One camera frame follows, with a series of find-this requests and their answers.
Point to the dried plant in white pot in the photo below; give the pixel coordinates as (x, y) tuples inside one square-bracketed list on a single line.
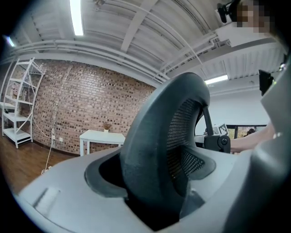
[(106, 127)]

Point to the large window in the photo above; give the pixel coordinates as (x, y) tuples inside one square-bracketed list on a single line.
[(241, 132)]

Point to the black mesh office chair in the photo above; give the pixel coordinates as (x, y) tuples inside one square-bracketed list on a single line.
[(147, 141)]

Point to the black head-worn camera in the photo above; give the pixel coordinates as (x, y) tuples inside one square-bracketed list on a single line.
[(225, 11)]

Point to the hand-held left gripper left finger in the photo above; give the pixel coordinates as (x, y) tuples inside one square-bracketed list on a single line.
[(79, 200)]

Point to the white table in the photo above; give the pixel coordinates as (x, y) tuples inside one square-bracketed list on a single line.
[(102, 137)]

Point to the white wall socket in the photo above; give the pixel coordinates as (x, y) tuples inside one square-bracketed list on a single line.
[(61, 138), (53, 137)]

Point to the person's right forearm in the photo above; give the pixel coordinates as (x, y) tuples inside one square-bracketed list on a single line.
[(250, 141)]

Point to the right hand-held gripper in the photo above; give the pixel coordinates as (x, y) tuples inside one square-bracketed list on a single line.
[(221, 130)]

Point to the white metal shelf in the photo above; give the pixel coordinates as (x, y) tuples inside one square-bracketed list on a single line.
[(20, 102)]

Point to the long ceiling light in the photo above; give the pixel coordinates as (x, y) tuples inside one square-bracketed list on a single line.
[(76, 18), (10, 41), (216, 79)]

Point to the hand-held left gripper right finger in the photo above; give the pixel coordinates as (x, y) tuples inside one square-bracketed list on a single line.
[(211, 200)]

